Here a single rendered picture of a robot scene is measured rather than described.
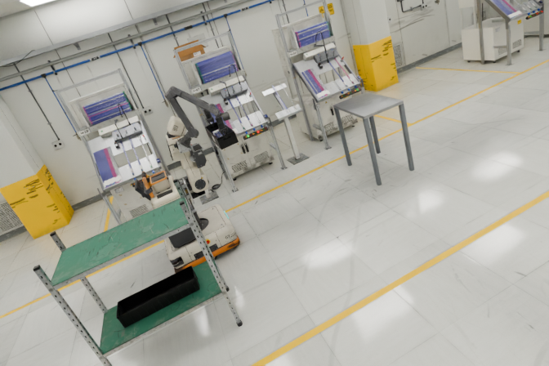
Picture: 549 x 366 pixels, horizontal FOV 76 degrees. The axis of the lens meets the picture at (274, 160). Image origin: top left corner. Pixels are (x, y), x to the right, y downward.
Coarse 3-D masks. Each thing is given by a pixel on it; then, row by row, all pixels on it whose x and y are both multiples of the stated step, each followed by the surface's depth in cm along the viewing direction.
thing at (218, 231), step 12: (216, 204) 385; (204, 216) 367; (216, 216) 359; (228, 216) 357; (204, 228) 345; (216, 228) 339; (228, 228) 335; (168, 240) 346; (216, 240) 333; (228, 240) 337; (168, 252) 328; (180, 252) 323; (192, 252) 326; (216, 252) 336; (180, 264) 327; (192, 264) 329
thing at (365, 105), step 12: (360, 96) 401; (372, 96) 389; (384, 96) 376; (336, 108) 399; (348, 108) 378; (360, 108) 366; (372, 108) 355; (384, 108) 345; (372, 120) 421; (372, 144) 353; (408, 144) 366; (348, 156) 427; (372, 156) 358; (408, 156) 371
